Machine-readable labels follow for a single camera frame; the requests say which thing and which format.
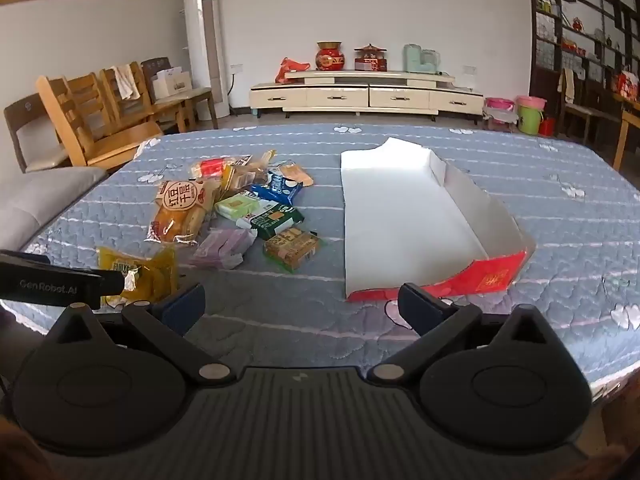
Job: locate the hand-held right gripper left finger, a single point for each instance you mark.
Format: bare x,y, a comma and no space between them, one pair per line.
185,307

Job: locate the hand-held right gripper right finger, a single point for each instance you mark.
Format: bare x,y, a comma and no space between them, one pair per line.
419,307

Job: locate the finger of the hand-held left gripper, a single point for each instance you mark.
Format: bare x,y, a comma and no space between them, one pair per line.
105,284

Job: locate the white cardboard tray box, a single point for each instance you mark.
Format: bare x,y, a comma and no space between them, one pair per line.
400,220

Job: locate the light green snack packet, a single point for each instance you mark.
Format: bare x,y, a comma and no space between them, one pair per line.
240,206

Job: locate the red-label bread packet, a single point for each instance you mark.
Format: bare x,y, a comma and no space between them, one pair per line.
210,167

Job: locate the clear brown biscuit packet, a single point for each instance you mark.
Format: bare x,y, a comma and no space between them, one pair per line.
257,167

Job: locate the purple wafer packet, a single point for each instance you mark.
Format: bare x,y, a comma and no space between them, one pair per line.
222,247

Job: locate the grey sofa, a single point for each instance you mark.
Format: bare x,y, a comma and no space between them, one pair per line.
35,200

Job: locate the orange bread packet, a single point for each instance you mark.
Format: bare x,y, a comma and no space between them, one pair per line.
177,212

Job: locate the gold biscuit packet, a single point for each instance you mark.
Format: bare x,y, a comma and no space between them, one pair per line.
292,249

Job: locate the dark green snack packet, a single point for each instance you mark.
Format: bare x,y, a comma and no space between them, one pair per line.
272,217

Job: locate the brown and yellow snack packet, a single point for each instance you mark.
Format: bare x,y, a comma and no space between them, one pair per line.
234,180

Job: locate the brown padded chair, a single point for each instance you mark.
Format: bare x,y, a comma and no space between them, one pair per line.
32,135

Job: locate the blue cookie packet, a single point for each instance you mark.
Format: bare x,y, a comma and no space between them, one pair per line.
280,189

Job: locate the light wooden chair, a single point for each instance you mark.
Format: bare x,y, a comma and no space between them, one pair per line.
100,130

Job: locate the orange and white snack packet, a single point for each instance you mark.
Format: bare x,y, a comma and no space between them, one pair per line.
299,174

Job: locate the wooden chair with towel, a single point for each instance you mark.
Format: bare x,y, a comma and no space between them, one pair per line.
150,105

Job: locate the white towel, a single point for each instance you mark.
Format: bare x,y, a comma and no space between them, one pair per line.
126,82

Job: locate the small wooden stool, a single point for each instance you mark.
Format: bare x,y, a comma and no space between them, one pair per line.
497,120

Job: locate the white paper bag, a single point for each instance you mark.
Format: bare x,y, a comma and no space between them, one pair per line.
172,84

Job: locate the dark brown chair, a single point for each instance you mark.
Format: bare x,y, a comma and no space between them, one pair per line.
200,95

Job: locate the pink basin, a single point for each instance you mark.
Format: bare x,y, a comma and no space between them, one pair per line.
500,104

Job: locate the green bucket with pink lid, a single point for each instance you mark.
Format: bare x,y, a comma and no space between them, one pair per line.
529,116

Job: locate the small red bucket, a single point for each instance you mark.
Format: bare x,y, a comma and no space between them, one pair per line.
547,126

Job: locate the cream tv cabinet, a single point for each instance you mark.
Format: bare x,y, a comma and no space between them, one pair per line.
350,96

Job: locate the mint green appliance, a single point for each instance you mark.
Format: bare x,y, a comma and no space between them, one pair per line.
420,60

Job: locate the red pagoda gift box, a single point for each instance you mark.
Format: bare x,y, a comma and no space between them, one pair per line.
371,59

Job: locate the red plastic bag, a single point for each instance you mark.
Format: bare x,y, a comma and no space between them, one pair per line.
290,71

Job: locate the white tower air conditioner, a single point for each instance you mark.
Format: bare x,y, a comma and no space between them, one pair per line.
206,45

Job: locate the dark chair with cloth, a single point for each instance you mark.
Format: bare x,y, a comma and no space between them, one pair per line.
582,105

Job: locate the red and gold pot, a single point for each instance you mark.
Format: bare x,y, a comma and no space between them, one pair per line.
330,57

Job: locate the wooden side table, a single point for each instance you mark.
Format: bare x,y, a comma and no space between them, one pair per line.
631,120

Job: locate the red gift bag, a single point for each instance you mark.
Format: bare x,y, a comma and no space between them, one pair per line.
627,85

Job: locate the dark wooden display shelf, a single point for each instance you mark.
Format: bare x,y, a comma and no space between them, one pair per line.
585,20

